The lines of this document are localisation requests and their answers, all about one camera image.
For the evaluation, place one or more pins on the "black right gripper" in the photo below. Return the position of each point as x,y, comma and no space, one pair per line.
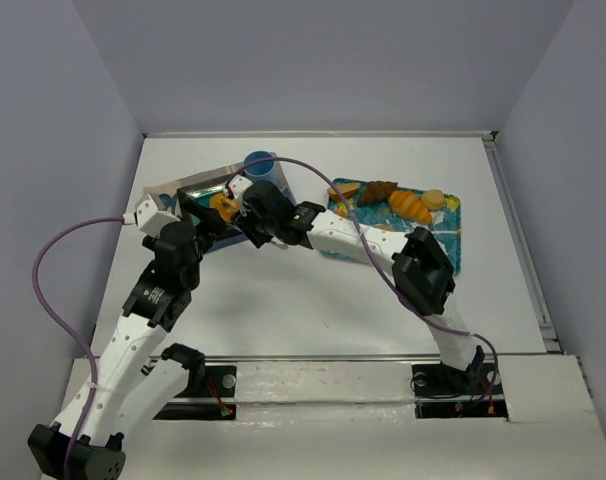
250,230

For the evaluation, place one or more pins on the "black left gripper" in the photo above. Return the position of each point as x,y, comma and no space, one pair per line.
194,206

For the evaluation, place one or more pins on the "orange glazed donut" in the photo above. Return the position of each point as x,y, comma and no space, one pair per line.
225,206

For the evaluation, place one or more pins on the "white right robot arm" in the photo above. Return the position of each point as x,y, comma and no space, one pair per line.
421,272

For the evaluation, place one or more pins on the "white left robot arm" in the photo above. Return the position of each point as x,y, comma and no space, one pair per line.
85,440

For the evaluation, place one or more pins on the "dark brown bread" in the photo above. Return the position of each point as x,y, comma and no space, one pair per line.
376,191

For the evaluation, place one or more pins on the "green square plate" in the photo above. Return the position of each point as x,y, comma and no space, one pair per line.
202,187

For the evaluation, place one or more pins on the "blue plastic cup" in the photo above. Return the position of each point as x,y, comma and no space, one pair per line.
259,165

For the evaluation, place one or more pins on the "blue cloth mat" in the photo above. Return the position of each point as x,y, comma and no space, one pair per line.
168,191

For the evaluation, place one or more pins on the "sliced baguette piece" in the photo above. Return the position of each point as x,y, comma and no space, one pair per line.
343,190

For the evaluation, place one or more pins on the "blue floral tray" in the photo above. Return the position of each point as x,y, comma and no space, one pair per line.
446,223

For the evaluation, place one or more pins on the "orange croissant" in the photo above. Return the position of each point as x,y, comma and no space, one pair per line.
407,205

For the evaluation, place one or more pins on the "small round bun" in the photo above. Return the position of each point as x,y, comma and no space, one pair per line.
434,200

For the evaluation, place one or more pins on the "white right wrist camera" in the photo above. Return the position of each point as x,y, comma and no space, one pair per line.
237,186

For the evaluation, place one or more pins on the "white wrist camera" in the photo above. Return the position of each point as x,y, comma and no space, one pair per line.
237,186
151,215

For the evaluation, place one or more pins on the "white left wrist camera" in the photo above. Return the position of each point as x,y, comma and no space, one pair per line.
151,215

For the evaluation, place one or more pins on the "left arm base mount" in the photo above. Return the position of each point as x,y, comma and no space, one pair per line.
208,390

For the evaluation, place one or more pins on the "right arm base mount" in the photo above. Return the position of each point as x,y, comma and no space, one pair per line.
436,398

